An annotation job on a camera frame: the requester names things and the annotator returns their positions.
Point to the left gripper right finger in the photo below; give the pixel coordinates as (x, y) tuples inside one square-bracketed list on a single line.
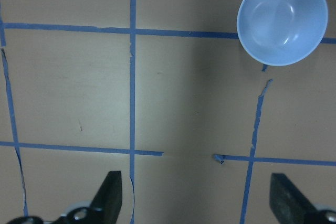
[(287, 202)]

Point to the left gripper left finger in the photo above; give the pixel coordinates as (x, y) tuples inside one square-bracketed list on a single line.
[(106, 204)]

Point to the blue bowl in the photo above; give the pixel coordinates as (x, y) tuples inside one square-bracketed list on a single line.
[(281, 32)]

